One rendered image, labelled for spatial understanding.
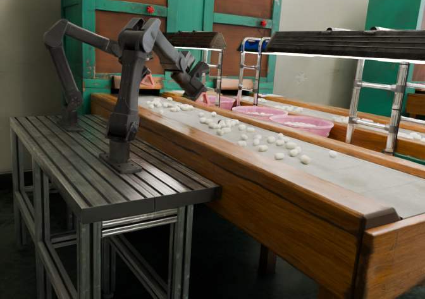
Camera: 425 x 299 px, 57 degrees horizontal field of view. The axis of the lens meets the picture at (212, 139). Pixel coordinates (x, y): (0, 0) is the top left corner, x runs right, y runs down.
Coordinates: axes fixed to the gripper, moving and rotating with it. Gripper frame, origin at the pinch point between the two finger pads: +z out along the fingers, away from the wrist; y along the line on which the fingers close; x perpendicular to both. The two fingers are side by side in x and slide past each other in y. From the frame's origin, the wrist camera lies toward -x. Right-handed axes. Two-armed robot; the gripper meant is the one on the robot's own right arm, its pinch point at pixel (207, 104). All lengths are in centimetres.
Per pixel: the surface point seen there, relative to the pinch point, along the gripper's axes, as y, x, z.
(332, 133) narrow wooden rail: -23, -25, 44
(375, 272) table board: -98, 27, -6
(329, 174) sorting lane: -70, 9, 2
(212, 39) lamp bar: 8.9, -23.6, -12.4
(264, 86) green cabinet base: 85, -63, 75
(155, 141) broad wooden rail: -4.6, 25.8, -10.4
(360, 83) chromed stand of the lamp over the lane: -54, -26, 9
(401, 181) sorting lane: -81, 0, 12
